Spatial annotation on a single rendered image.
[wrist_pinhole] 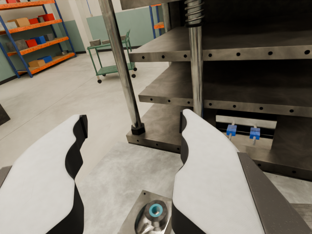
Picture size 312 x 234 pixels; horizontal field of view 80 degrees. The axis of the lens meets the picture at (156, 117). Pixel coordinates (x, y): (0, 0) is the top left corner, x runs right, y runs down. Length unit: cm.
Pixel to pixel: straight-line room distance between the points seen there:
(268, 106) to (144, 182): 67
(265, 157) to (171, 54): 68
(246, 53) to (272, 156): 51
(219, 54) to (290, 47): 25
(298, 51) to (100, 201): 100
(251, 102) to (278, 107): 11
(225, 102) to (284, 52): 31
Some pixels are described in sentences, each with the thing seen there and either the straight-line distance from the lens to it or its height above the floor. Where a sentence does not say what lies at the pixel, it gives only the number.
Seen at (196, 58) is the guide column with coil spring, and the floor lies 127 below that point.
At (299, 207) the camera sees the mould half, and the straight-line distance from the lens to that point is 78.
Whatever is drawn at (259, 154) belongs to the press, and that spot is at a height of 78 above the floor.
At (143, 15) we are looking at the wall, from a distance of 741.
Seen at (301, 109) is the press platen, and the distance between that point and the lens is 100.
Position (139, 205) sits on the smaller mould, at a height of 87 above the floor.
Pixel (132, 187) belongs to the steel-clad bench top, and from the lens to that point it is 93.
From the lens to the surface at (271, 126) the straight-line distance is 103.
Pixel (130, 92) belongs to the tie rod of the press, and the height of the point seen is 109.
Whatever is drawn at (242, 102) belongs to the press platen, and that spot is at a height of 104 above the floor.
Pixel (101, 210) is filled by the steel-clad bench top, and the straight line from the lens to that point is 92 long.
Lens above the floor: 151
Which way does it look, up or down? 32 degrees down
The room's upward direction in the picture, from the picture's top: 11 degrees counter-clockwise
